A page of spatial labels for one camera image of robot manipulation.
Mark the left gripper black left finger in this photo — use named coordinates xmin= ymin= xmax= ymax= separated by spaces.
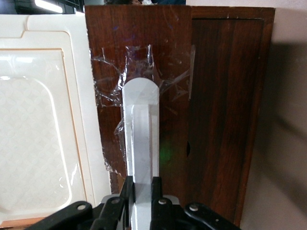
xmin=24 ymin=175 xmax=136 ymax=230

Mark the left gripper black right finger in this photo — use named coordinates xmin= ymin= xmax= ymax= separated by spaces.
xmin=150 ymin=176 xmax=242 ymax=230

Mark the clear adhesive tape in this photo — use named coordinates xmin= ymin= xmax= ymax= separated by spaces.
xmin=90 ymin=44 xmax=196 ymax=173

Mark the dark wooden drawer case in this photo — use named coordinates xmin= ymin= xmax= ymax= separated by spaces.
xmin=187 ymin=6 xmax=276 ymax=227

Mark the white drawer handle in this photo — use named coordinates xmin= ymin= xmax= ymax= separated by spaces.
xmin=121 ymin=77 xmax=161 ymax=230

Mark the dark wooden drawer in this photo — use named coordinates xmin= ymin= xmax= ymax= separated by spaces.
xmin=84 ymin=4 xmax=194 ymax=207

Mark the cream plastic cabinet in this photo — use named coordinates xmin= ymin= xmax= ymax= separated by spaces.
xmin=0 ymin=13 xmax=113 ymax=228

